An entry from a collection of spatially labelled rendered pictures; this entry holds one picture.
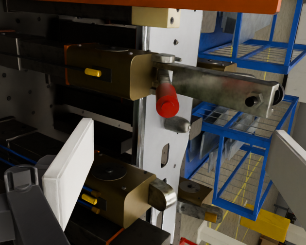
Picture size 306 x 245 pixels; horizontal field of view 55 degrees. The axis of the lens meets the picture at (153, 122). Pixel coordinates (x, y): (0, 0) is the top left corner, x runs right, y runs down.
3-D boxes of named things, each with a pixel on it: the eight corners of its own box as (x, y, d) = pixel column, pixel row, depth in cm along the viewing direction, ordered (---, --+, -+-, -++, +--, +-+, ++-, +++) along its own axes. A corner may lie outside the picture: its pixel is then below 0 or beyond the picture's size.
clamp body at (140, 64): (13, 61, 61) (158, 94, 43) (-37, 66, 53) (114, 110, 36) (10, 27, 59) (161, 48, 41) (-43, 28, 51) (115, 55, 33)
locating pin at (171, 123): (165, 125, 62) (193, 133, 59) (157, 129, 60) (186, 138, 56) (166, 110, 61) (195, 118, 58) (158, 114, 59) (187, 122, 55)
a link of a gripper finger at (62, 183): (62, 236, 13) (45, 235, 13) (94, 160, 20) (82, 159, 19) (59, 177, 12) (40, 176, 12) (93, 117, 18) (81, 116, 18)
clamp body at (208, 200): (123, 164, 105) (214, 201, 88) (100, 178, 96) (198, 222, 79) (124, 148, 103) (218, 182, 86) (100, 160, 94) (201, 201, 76)
